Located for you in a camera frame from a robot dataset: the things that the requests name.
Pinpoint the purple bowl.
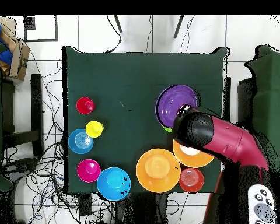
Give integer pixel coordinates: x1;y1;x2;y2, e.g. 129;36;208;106
154;84;200;129

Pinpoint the yellow cup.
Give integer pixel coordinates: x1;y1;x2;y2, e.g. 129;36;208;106
85;120;105;139

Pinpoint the dark green tablecloth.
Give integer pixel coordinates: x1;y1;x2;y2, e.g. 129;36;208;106
61;45;230;194

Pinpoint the red cup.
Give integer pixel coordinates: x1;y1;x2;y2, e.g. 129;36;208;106
76;96;96;116

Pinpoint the shallow blue bowl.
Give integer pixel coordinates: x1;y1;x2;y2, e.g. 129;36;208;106
68;128;95;155

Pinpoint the deep blue bowl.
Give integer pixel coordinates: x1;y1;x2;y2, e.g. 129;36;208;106
96;166;132;202

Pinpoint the small pink bowl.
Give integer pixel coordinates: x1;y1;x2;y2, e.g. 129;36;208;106
76;159;102;183

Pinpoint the small orange bowl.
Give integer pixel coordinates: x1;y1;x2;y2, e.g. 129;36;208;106
178;167;205;193

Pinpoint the black power box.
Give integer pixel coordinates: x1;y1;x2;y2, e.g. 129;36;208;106
78;193;93;216

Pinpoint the black tripod leg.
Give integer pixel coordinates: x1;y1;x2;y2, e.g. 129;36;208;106
173;15;185;39
113;15;123;33

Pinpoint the black bench stand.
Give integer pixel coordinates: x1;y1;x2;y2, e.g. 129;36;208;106
1;73;44;157

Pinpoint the cardboard box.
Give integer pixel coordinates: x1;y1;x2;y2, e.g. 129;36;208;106
0;16;30;81

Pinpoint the tangle of black cables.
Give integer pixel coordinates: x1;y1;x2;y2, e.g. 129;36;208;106
1;53;115;224

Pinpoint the black floor cable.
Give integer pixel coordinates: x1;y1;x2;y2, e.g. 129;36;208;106
106;15;123;53

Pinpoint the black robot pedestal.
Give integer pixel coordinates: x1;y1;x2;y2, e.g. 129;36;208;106
114;192;170;224

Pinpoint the black pedestal foot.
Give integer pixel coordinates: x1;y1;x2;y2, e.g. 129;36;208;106
2;157;39;180

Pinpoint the black square floor frame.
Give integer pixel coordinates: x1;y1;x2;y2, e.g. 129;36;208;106
23;15;59;43

